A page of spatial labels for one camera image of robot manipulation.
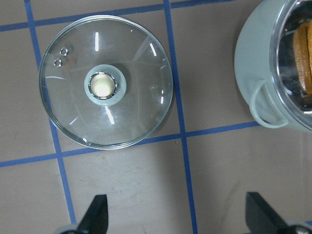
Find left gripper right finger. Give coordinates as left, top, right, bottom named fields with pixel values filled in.
left=245, top=192, right=288, bottom=234

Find pale green cooking pot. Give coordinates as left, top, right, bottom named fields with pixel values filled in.
left=234, top=0, right=312, bottom=132

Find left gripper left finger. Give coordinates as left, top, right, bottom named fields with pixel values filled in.
left=76, top=195, right=109, bottom=234

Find yellow corn cob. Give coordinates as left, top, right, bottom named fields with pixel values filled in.
left=292, top=20, right=312, bottom=95

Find glass pot lid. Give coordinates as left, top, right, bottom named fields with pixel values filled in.
left=39, top=15, right=174, bottom=150

